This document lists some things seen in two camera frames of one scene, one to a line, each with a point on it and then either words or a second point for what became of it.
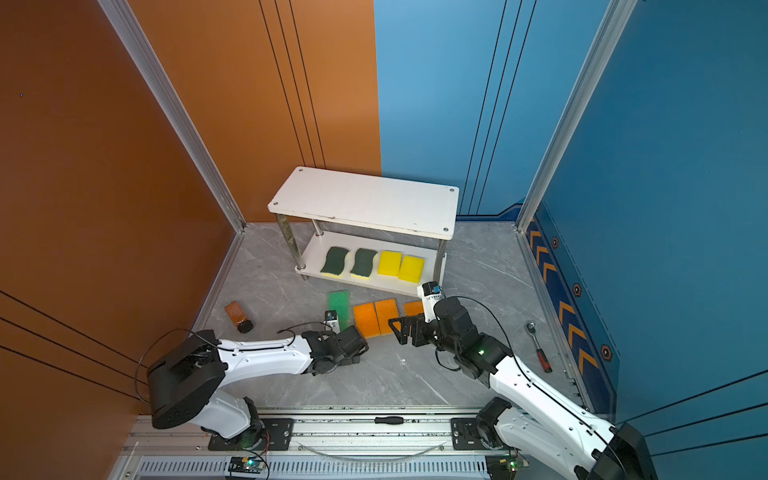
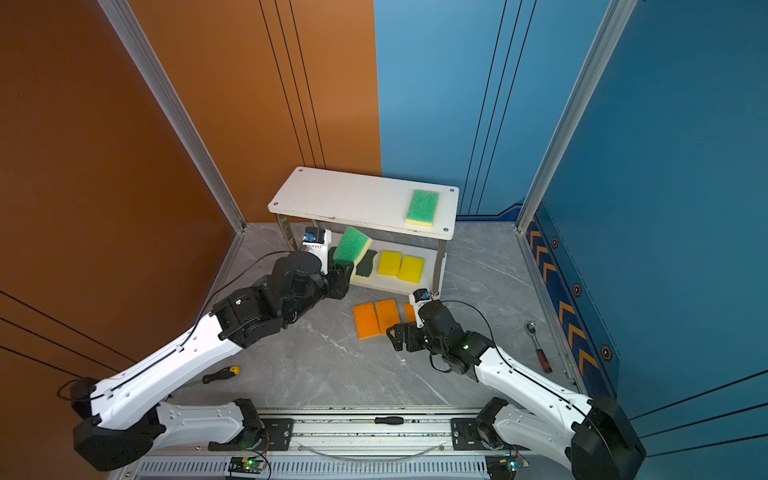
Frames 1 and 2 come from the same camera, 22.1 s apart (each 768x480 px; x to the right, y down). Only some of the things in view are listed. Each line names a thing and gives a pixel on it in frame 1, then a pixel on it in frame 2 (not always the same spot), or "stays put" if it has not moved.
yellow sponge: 389,263 stays put
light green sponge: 339,301 → 351,246
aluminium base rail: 326,446 stays put
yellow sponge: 411,269 stays put
